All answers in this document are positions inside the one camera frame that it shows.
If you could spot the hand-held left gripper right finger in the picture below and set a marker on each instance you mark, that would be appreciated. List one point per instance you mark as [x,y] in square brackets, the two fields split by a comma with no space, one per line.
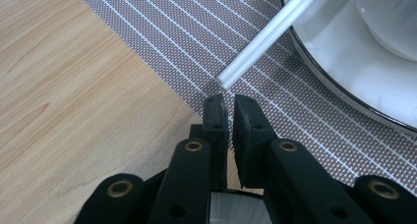
[252,142]

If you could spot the grey striped placemat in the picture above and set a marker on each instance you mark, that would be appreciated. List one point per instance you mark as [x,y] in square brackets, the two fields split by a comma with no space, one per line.
[180,37]

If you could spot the white bowl with dark rim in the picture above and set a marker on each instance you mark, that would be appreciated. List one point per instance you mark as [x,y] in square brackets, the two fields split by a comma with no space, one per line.
[393,21]

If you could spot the white plate with dark rim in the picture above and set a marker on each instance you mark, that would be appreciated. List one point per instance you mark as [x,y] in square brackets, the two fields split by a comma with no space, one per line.
[236,207]
[344,63]

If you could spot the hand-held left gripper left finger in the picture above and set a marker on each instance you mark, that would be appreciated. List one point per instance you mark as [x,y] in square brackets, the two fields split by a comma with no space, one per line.
[218,135]

